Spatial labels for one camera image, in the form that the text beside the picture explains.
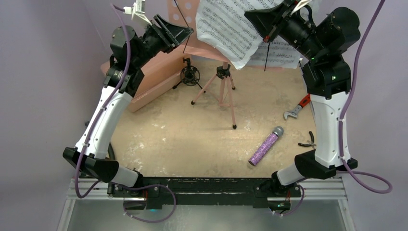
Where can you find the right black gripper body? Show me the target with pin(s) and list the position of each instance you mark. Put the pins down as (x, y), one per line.
(283, 24)

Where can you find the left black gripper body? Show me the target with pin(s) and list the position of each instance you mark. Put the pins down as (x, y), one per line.
(155, 42)

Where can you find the pink music stand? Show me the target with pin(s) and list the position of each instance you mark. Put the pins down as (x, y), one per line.
(183, 12)

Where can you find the sheet music page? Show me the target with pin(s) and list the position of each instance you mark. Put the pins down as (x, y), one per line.
(222, 25)
(278, 54)

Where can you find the black microphone shock mount stand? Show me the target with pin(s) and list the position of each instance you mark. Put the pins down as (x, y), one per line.
(189, 75)

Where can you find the purple glitter microphone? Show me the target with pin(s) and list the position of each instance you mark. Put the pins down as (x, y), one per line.
(266, 145)

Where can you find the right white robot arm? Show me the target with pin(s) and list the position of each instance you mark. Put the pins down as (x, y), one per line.
(328, 81)

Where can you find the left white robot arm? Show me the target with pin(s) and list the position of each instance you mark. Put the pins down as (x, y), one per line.
(130, 52)

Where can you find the pink translucent storage box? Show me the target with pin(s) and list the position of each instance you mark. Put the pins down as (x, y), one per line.
(162, 73)

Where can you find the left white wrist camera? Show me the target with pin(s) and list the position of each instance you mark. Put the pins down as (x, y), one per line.
(137, 13)

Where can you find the red handled tool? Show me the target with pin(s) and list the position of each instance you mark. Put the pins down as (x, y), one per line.
(294, 112)

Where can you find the black handled pliers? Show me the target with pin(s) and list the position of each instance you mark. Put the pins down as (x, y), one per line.
(310, 142)

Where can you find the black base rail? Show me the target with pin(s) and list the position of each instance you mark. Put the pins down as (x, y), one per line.
(155, 192)

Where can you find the aluminium frame profile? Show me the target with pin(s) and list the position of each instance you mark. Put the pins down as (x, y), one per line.
(98, 192)

